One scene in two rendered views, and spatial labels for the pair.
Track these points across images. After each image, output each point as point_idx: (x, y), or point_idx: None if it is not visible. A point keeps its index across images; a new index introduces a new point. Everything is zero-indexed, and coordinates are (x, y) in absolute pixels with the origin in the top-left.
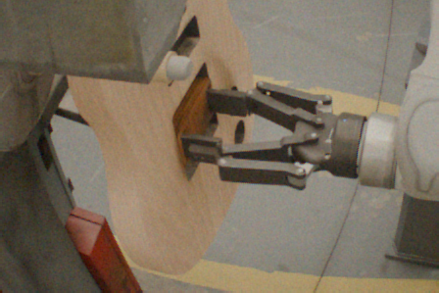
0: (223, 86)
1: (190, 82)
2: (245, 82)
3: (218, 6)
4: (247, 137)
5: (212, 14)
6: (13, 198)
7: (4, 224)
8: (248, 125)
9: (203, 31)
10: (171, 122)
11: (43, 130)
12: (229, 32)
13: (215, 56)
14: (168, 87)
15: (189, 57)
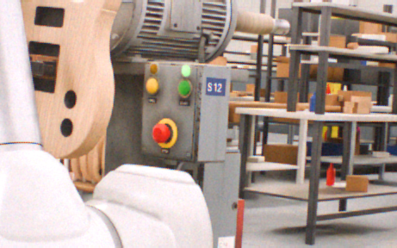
0: (66, 79)
1: (46, 41)
2: (84, 105)
3: (83, 25)
4: (71, 141)
5: (77, 24)
6: (127, 145)
7: (109, 145)
8: (76, 135)
9: (65, 26)
10: (28, 43)
11: (194, 168)
12: (85, 55)
13: (68, 52)
14: (34, 23)
15: (51, 27)
